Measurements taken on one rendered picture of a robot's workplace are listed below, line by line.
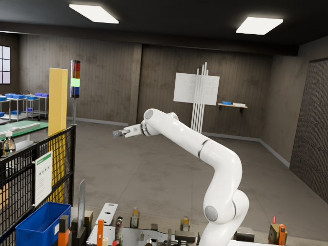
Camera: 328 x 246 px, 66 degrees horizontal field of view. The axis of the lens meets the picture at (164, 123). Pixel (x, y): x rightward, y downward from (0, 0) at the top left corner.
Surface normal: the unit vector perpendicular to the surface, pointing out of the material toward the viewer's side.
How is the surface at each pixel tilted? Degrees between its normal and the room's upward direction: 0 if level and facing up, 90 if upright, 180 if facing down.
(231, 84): 90
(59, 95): 90
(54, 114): 90
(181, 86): 90
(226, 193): 42
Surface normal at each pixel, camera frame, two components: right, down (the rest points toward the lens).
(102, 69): -0.11, 0.15
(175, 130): 0.15, 0.03
